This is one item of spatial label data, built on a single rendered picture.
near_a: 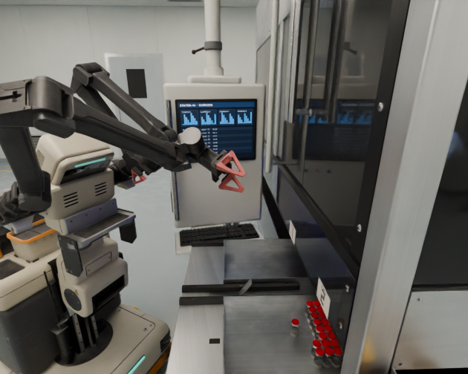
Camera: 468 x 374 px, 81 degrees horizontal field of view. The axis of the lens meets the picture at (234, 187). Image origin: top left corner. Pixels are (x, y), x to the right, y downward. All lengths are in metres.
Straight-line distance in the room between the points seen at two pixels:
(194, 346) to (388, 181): 0.64
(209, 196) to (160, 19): 5.01
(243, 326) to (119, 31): 5.93
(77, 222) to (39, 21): 6.01
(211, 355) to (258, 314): 0.19
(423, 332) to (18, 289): 1.37
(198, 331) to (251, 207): 0.85
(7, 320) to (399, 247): 1.42
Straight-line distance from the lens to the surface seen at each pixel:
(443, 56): 0.46
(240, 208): 1.54
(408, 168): 0.46
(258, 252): 1.18
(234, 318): 0.91
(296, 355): 0.84
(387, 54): 0.53
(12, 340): 1.59
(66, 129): 0.65
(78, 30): 6.61
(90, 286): 1.28
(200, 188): 1.46
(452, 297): 0.63
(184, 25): 6.08
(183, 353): 0.84
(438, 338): 0.69
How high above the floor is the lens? 1.53
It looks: 20 degrees down
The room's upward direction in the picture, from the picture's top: straight up
